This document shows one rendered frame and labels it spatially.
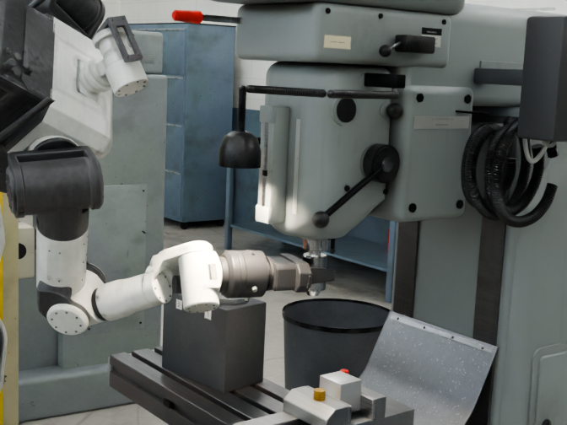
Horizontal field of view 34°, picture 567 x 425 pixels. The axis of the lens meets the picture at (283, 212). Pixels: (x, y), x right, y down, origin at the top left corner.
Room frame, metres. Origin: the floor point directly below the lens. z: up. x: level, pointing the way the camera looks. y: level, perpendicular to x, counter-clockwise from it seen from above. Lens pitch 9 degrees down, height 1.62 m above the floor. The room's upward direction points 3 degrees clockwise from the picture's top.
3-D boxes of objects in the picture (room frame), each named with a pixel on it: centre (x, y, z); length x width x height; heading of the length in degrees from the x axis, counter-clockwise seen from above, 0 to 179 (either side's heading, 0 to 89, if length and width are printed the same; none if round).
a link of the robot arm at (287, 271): (1.68, 0.02, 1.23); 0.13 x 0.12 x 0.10; 22
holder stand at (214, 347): (2.02, 0.15, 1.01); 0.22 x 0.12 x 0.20; 46
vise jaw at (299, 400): (1.61, -0.08, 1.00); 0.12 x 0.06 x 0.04; 39
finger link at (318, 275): (1.69, -0.07, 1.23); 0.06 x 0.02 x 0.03; 112
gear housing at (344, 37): (1.74, -0.10, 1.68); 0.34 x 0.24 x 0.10; 128
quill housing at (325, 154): (1.72, -0.07, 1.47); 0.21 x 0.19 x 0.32; 38
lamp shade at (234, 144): (1.57, 0.08, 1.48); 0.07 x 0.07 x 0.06
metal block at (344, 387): (1.64, -0.12, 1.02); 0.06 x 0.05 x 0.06; 39
